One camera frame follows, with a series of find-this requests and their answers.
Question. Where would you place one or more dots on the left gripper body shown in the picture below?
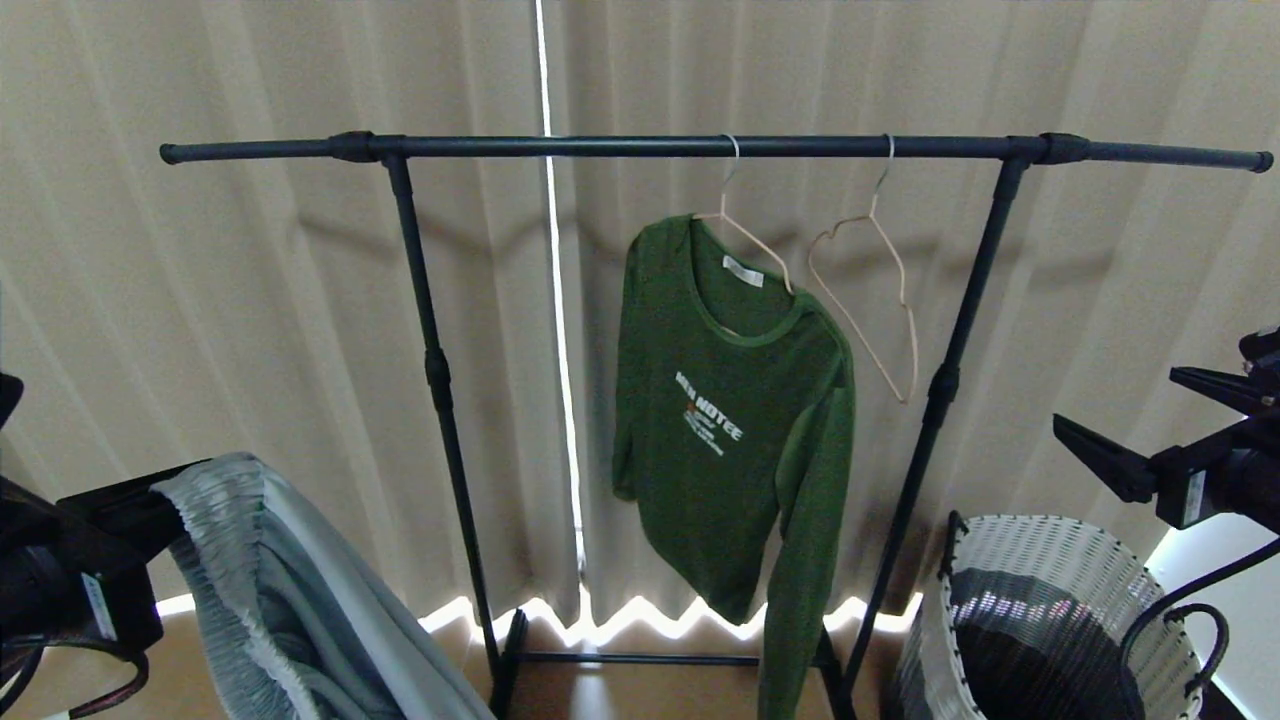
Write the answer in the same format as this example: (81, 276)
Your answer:
(60, 580)

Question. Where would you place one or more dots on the white laundry basket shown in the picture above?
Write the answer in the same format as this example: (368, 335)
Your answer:
(1040, 550)

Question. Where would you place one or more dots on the pale grey shorts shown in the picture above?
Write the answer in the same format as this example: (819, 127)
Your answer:
(300, 620)

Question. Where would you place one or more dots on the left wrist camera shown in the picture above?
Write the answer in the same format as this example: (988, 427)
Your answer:
(8, 400)

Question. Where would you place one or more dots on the black clothes rack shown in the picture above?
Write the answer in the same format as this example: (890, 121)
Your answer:
(600, 147)

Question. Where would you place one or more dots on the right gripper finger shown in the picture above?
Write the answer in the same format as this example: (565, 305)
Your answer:
(1225, 388)
(1105, 460)

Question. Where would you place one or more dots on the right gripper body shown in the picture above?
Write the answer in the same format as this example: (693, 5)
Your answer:
(1230, 480)

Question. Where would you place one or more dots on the beige curtain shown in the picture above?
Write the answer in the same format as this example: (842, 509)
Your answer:
(250, 350)

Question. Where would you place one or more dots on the pink clothes hanger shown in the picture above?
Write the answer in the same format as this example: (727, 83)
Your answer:
(745, 232)
(905, 300)

